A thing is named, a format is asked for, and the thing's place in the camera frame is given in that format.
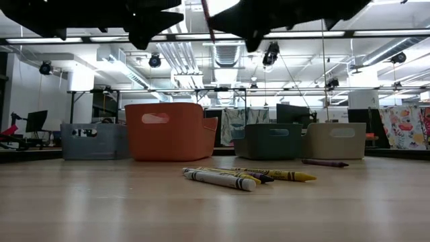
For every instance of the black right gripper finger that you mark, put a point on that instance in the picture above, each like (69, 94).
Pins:
(255, 20)

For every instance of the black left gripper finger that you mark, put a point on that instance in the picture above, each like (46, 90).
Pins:
(151, 5)
(148, 27)

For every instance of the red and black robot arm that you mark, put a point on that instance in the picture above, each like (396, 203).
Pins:
(10, 131)

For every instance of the black ceiling spotlight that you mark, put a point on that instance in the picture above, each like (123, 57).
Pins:
(270, 55)
(332, 83)
(155, 61)
(45, 68)
(398, 58)

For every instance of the white ceiling pipe bundle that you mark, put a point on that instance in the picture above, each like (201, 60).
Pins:
(179, 58)

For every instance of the black monitor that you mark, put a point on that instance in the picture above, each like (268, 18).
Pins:
(292, 114)
(36, 121)

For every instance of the teal and white cloth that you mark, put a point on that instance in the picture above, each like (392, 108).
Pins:
(235, 124)

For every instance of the orange plastic bin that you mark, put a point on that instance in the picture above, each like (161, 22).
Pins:
(171, 141)

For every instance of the black upright panel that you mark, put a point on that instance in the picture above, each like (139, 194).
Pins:
(373, 121)

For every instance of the teal plastic bin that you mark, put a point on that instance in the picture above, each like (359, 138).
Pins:
(268, 146)

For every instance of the brown plastic bin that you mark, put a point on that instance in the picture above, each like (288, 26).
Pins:
(100, 144)

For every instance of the light grey plastic bin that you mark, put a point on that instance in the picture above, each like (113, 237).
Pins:
(336, 146)

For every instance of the colourful floral cloth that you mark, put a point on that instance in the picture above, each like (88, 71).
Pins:
(427, 124)
(403, 127)

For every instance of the purple crayon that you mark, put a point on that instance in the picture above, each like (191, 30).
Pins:
(322, 163)
(265, 177)

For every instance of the black overhead frame beam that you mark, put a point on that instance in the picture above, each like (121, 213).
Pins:
(86, 39)

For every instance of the silver ceiling air duct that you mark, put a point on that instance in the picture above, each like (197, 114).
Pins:
(393, 50)
(226, 55)

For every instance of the white ceiling vent duct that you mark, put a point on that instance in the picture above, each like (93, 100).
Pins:
(129, 74)

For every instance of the black metal frame stand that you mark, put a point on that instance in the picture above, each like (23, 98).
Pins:
(72, 104)

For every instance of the black aluminium table frame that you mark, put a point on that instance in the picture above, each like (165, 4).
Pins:
(30, 155)

